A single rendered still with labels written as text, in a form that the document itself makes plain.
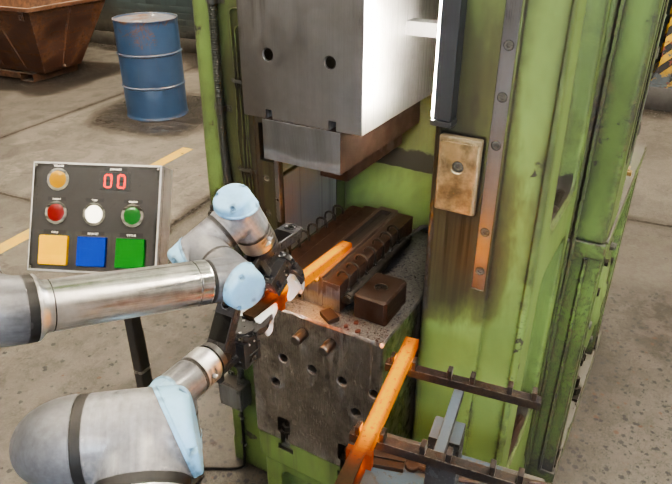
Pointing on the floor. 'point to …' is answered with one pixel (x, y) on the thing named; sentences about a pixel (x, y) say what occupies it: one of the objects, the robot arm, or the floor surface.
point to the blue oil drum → (151, 65)
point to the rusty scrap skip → (45, 31)
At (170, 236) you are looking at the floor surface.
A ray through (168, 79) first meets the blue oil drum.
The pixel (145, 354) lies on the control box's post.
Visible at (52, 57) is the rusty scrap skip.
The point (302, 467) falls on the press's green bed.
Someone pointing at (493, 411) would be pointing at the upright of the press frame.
